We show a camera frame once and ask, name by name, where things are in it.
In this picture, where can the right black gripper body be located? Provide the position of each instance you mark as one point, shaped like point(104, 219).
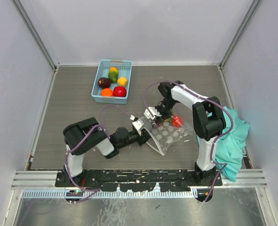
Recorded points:
point(164, 108)

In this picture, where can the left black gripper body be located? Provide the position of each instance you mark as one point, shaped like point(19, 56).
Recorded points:
point(133, 137)

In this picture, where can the clear zip top bag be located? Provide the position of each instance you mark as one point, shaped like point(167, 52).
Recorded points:
point(164, 134)

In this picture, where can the red fake apple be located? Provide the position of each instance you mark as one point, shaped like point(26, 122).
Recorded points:
point(119, 91)

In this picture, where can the orange fake fruit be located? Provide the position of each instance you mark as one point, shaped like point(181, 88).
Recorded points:
point(107, 92)

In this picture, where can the yellow fake peach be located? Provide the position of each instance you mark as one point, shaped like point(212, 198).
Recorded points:
point(122, 81)

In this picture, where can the dark purple fake fruit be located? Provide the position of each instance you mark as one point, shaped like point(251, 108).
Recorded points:
point(104, 82)

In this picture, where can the green orange fake mango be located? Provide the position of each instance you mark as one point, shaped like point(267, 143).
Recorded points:
point(113, 74)

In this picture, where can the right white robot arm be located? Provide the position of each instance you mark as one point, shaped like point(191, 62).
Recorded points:
point(208, 122)

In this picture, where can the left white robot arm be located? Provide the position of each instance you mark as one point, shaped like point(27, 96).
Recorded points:
point(85, 135)

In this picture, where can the small red fake fruit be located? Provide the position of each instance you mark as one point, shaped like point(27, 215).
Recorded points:
point(177, 121)

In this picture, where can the light blue plastic basket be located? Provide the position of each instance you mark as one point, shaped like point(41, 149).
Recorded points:
point(125, 69)

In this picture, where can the teal cloth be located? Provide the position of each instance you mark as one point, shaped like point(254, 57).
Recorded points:
point(229, 151)

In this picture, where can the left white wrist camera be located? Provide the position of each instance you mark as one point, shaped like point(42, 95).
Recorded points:
point(137, 123)

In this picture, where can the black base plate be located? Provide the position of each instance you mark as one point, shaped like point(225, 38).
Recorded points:
point(140, 180)

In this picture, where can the grey slotted cable duct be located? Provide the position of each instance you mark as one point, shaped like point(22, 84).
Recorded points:
point(76, 194)

